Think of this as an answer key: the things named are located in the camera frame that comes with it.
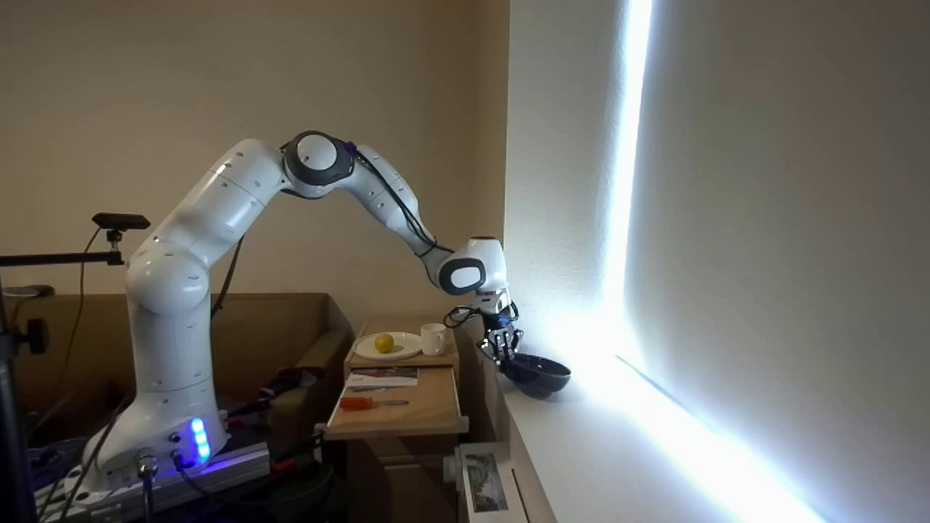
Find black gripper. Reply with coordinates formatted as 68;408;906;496
473;300;529;373

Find black bowl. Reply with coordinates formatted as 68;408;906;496
498;351;575;401

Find wooden board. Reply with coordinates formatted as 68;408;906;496
344;347;459;374

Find white cup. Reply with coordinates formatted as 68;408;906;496
420;321;452;358

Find wooden tray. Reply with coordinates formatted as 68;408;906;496
321;361;470;446

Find white plate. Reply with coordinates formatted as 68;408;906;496
351;328;428;364

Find white printed magazine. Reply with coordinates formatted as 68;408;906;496
452;441;533;523

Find brown leather sofa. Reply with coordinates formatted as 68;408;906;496
16;290;359;460

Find black tripod stand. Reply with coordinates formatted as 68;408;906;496
0;283;58;523

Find orange-handled screwdriver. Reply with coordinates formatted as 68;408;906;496
337;393;414;414

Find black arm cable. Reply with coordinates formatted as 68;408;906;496
347;143;459;261

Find black camera on stand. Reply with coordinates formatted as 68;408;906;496
91;210;155;247

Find black camera boom rod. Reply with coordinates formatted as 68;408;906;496
0;247;128;270

